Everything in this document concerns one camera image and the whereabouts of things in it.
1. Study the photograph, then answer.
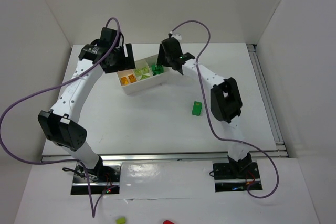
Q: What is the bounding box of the lime lego in bin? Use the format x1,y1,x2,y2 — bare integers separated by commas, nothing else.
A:
134,69,142,76

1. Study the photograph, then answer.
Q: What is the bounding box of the red object bottom edge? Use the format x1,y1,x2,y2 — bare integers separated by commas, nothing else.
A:
163,220,175,224

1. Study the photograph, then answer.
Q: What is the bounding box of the aluminium rail right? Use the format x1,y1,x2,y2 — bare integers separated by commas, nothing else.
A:
246,44,285,145

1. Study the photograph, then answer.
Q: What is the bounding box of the small dark green lego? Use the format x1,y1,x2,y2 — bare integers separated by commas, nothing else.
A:
153,69,162,76

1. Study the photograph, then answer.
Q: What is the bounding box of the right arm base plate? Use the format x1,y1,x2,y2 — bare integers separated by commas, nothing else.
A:
209,162,263,193

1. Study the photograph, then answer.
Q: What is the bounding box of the lime lego off table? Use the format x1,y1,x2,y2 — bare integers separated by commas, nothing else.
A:
115,217,126,224

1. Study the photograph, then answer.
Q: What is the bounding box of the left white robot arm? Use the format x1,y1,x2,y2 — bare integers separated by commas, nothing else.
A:
38,27,135,177

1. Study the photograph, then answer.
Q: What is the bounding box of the large dark green lego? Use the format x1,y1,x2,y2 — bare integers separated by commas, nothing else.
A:
192,101,203,116

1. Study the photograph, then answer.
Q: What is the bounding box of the white divided plastic bin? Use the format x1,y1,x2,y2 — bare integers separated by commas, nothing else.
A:
117,55,169,94

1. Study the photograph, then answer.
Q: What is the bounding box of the yellow orange lego brick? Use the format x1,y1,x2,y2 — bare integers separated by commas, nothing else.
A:
128,74,137,83

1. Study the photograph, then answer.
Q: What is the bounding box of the aluminium rail front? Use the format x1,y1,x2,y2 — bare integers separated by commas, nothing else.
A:
41,145,289,162

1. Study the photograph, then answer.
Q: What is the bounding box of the lime green lego brick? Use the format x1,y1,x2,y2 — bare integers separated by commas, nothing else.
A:
138,74,151,81

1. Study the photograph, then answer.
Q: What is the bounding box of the small orange lego brick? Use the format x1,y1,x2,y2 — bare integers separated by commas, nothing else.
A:
120,76,130,86

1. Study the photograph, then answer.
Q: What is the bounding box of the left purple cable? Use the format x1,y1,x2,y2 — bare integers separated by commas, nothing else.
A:
0,17,122,219

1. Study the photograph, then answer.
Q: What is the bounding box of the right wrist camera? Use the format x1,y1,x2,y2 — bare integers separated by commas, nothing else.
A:
169,32,182,40

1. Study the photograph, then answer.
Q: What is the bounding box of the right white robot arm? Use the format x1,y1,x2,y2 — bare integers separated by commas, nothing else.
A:
157,37,252,175

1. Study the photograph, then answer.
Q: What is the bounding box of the aluminium rail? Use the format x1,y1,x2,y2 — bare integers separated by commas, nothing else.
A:
246,44,285,145
41,145,289,162

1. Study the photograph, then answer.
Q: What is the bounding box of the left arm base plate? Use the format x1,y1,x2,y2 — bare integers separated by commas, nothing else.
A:
62,164,121,195

